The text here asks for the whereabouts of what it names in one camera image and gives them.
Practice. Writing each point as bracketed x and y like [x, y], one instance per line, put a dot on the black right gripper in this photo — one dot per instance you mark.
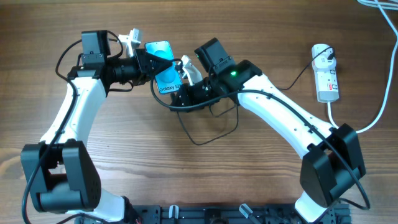
[186, 93]

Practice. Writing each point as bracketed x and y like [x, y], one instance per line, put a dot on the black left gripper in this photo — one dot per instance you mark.
[144, 59]

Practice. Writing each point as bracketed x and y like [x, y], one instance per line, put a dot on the light blue Galaxy smartphone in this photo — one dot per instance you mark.
[168, 80]

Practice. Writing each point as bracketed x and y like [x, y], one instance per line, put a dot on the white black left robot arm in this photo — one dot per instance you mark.
[61, 177]

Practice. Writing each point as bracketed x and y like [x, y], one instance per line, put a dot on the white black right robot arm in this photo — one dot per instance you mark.
[332, 161]

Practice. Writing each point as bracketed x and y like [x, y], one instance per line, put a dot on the white power strip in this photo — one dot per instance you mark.
[324, 67]

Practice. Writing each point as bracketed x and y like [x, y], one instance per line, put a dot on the black mounting rail base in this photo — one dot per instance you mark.
[271, 213]

